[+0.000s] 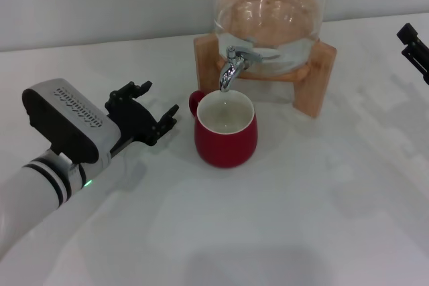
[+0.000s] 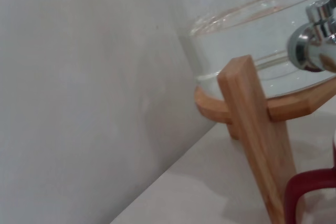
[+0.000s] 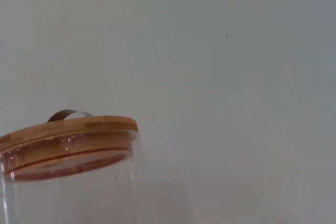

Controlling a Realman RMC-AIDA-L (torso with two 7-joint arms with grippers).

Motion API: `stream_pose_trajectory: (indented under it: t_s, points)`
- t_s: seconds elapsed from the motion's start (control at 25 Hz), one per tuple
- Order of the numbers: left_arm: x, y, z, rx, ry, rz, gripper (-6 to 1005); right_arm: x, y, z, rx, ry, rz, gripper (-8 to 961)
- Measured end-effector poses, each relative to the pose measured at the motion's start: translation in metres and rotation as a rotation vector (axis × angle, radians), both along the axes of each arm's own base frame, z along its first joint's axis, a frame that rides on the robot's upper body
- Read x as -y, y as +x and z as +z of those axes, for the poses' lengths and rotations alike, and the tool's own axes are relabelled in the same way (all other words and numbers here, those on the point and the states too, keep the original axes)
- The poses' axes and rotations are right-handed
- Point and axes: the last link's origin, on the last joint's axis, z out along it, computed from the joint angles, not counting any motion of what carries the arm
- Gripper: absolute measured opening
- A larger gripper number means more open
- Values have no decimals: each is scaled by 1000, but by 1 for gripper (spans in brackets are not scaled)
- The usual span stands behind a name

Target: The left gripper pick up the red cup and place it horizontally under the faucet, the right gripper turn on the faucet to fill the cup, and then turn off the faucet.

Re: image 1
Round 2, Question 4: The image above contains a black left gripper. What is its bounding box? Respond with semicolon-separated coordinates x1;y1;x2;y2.
104;80;180;159

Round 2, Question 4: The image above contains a red ceramic cup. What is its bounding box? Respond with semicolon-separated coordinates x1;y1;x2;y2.
188;90;259;169

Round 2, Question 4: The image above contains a chrome faucet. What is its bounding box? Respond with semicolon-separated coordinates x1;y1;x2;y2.
219;45;262;93

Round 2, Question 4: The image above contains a wooden dispenser stand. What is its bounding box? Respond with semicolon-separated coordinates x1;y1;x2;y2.
193;33;337;119

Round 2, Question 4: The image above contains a glass water dispenser jar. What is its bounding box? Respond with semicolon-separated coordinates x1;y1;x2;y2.
211;0;325;76

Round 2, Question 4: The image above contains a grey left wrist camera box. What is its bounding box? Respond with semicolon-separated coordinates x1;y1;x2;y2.
21;78;121;169

